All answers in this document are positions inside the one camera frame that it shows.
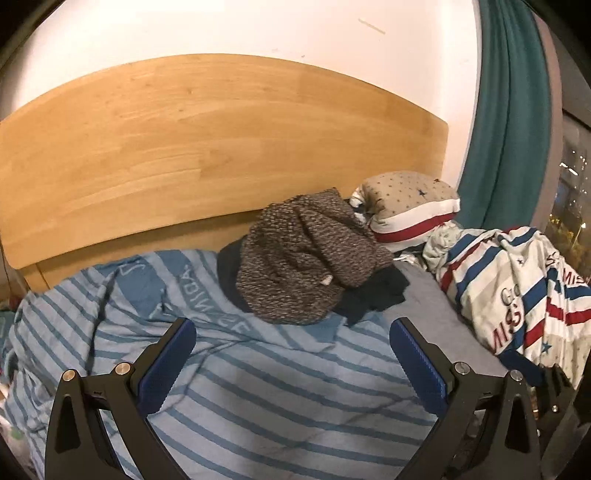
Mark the wooden headboard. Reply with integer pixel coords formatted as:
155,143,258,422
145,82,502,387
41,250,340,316
0,54,450,294

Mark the star print pillow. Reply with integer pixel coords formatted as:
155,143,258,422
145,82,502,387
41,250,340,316
349,171,461,244

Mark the window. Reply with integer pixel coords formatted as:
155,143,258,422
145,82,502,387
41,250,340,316
540,111,591,273

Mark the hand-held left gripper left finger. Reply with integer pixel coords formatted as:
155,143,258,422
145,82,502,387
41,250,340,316
45,317,197,480

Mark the brown speckled knit sweater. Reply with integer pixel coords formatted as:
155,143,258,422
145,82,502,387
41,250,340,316
238,188,395,324

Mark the blue striped duvet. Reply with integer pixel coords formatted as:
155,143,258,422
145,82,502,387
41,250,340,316
4,249,462,480

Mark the red blue striped printed blanket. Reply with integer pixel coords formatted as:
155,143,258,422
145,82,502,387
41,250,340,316
422,224,591,388

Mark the grey bed sheet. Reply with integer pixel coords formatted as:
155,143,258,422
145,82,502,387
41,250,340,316
369,258,509,374

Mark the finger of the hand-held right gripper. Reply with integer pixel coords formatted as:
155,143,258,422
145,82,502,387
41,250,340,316
536,364,578,430

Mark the teal curtain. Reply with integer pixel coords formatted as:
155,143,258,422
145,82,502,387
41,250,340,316
459,0,555,232

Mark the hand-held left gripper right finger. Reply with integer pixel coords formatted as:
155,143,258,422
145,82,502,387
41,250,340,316
390,317,541,480

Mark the dark navy garment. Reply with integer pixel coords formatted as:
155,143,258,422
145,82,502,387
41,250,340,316
217,240,409,326

